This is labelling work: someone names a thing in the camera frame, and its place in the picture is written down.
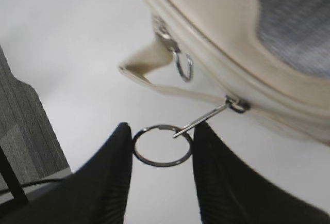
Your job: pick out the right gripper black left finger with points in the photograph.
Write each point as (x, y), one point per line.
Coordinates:
(96, 193)

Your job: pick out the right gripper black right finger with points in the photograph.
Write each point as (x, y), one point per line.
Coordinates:
(229, 191)

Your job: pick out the silver zipper pull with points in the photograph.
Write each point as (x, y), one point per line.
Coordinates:
(203, 118)

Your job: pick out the cream bag with mesh window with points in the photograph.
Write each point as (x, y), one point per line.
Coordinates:
(269, 57)

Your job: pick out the black table leg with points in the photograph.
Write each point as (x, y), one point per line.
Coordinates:
(12, 182)

